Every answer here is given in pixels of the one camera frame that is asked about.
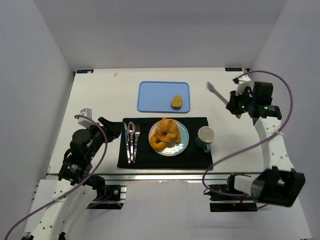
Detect metal tongs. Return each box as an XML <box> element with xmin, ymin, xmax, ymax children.
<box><xmin>206</xmin><ymin>81</ymin><xmax>229</xmax><ymax>105</ymax></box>

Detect bagel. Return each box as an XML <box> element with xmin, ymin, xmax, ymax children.
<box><xmin>149</xmin><ymin>134</ymin><xmax>168</xmax><ymax>152</ymax></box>

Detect croissant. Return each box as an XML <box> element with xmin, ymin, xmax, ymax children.
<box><xmin>173</xmin><ymin>125</ymin><xmax>181</xmax><ymax>144</ymax></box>
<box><xmin>155</xmin><ymin>118</ymin><xmax>177</xmax><ymax>143</ymax></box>

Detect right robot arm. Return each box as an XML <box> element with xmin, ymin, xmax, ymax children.
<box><xmin>226</xmin><ymin>80</ymin><xmax>306</xmax><ymax>207</ymax></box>

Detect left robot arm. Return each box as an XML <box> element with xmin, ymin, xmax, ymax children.
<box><xmin>24</xmin><ymin>115</ymin><xmax>122</xmax><ymax>240</ymax></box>

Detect bread slice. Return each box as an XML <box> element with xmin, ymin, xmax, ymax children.
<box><xmin>170</xmin><ymin>95</ymin><xmax>183</xmax><ymax>109</ymax></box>

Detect table knife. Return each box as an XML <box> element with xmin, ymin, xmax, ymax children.
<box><xmin>123</xmin><ymin>122</ymin><xmax>131</xmax><ymax>164</ymax></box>

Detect spoon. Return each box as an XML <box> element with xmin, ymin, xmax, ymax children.
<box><xmin>127</xmin><ymin>121</ymin><xmax>136</xmax><ymax>163</ymax></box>

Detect fork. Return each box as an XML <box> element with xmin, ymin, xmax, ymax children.
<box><xmin>133</xmin><ymin>124</ymin><xmax>140</xmax><ymax>164</ymax></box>

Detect black placemat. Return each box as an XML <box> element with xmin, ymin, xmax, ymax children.
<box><xmin>117</xmin><ymin>117</ymin><xmax>213</xmax><ymax>170</ymax></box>

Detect teal mug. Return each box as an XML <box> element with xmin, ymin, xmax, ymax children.
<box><xmin>195</xmin><ymin>126</ymin><xmax>216</xmax><ymax>153</ymax></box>

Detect blue tray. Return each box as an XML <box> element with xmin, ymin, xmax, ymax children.
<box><xmin>137</xmin><ymin>81</ymin><xmax>191</xmax><ymax>114</ymax></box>

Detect two-tone round plate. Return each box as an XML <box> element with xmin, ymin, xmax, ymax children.
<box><xmin>148</xmin><ymin>118</ymin><xmax>190</xmax><ymax>157</ymax></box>

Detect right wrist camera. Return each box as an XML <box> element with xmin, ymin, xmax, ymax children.
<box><xmin>232</xmin><ymin>75</ymin><xmax>252</xmax><ymax>95</ymax></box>

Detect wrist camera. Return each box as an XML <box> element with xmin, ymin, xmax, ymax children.
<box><xmin>232</xmin><ymin>75</ymin><xmax>252</xmax><ymax>95</ymax></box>
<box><xmin>74</xmin><ymin>108</ymin><xmax>94</xmax><ymax>129</ymax></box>

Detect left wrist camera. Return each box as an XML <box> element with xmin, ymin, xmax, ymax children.
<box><xmin>74</xmin><ymin>108</ymin><xmax>94</xmax><ymax>129</ymax></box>

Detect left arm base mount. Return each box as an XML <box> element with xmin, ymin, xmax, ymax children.
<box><xmin>87</xmin><ymin>184</ymin><xmax>127</xmax><ymax>210</ymax></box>

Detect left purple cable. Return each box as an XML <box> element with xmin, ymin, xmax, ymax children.
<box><xmin>3</xmin><ymin>114</ymin><xmax>123</xmax><ymax>240</ymax></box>

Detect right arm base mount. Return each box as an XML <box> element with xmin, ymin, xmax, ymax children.
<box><xmin>203</xmin><ymin>174</ymin><xmax>258</xmax><ymax>213</ymax></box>

